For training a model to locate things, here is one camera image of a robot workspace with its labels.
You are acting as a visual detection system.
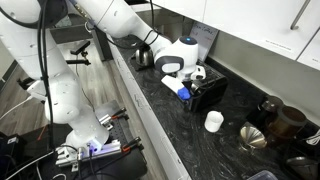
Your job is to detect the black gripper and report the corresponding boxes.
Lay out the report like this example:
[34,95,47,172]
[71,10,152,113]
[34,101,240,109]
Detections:
[186,65,209,105]

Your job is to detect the black and steel toaster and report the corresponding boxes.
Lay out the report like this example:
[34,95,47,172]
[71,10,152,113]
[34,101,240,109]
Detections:
[182,61,230,114]

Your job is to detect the white ceramic mug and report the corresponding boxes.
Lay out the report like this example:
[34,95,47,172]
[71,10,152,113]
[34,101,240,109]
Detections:
[203,110,225,134]

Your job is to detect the white lower cabinets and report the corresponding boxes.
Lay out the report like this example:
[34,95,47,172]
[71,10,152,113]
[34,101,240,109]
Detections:
[107,41,193,180]

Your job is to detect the small whiteboard sign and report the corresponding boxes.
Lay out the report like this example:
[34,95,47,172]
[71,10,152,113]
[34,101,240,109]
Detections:
[190,22,220,63]

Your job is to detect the stainless steel coffee carafe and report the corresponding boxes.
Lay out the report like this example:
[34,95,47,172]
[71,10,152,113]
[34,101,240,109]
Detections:
[134,44,155,68]

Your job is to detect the steel pour-over funnel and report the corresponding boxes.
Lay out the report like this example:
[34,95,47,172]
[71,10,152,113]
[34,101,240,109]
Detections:
[238,121,269,151]

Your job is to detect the black robot cart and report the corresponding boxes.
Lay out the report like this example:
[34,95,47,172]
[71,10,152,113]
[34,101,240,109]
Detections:
[0,99,148,180]

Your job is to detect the white upper cabinet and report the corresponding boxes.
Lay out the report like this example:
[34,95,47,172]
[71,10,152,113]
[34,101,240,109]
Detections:
[150,0,320,72]

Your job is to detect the brown glass jar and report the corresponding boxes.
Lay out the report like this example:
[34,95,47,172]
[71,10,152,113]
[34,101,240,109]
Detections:
[266,105,308,142]

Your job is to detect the clear plastic container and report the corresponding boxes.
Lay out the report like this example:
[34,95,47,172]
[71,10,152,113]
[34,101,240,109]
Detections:
[246,169,280,180]

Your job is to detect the black electronics box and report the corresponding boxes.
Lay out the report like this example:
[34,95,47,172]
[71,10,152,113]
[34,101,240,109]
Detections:
[0,131,28,180]

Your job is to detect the red handled clamp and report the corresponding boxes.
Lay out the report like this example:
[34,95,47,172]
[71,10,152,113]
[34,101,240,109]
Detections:
[99,106,130,132]
[120,135,143,154]

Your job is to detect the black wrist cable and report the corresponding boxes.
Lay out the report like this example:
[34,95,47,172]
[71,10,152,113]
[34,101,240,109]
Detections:
[83,19,162,52]

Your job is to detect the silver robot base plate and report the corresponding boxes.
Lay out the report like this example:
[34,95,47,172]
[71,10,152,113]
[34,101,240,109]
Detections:
[54,137,123,168]

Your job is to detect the black camera stand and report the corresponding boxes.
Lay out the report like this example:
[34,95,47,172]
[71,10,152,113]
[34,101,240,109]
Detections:
[65,39,92,67]

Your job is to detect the silver cabinet handle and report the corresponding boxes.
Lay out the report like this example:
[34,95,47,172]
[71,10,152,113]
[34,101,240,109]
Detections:
[289,0,312,31]

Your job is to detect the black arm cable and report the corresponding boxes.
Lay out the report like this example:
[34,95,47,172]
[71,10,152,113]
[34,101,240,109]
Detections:
[35,0,56,152]

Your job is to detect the white cable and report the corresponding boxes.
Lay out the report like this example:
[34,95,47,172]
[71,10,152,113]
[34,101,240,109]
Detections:
[0,95,35,122]

